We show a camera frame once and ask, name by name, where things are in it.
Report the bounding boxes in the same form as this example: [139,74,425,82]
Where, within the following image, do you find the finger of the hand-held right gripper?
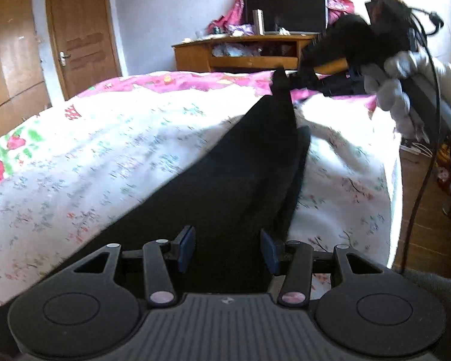
[274,66,365,96]
[300,33,348,69]

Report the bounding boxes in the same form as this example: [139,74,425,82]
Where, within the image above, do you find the white power strip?
[400,137,434,157]

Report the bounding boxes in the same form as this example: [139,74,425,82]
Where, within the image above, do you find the black pants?
[23,66,312,298]

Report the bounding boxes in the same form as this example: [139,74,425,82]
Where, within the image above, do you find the wooden wardrobe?
[0,0,54,147]

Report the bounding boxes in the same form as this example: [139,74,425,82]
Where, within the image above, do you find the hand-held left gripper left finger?
[72,226,196,309]

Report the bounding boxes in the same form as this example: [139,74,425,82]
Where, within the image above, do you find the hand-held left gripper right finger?
[260,229,384,307]

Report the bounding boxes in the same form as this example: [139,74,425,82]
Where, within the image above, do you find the person's right hand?
[361,50,438,138]

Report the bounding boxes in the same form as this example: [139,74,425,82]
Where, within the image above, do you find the floral pink white quilt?
[0,69,403,309]

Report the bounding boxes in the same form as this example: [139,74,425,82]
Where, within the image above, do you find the black cable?
[370,0,447,276]

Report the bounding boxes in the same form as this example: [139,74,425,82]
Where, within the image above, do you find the black flat screen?
[244,0,328,34]

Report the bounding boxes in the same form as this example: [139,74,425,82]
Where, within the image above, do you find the wooden desk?
[172,33,361,76]

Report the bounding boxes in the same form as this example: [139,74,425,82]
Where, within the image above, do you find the person's grey clothing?
[402,269,451,347]

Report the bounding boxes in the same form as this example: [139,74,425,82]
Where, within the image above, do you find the wooden door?
[45,0,123,102]

